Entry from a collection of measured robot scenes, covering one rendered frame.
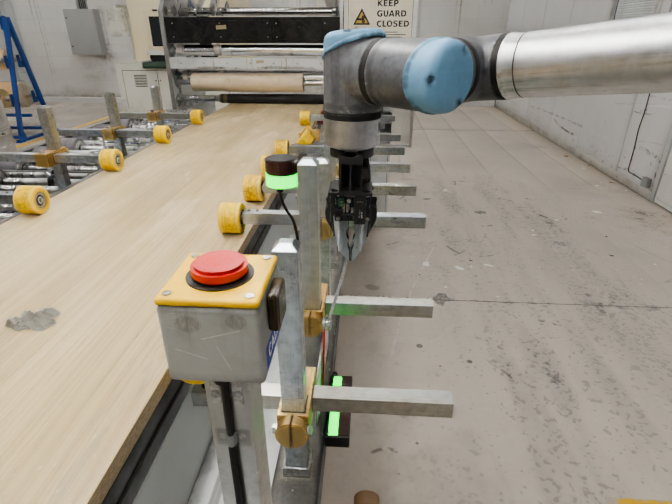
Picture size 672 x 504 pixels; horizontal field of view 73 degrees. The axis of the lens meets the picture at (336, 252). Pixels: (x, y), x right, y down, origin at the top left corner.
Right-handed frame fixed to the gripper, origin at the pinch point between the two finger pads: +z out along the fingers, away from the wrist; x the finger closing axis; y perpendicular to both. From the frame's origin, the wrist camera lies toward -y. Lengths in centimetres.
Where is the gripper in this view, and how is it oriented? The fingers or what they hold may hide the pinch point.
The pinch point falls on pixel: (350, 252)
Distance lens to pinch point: 83.8
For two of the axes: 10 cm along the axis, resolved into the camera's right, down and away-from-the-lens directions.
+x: 10.0, 0.3, -0.6
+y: -0.7, 4.4, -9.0
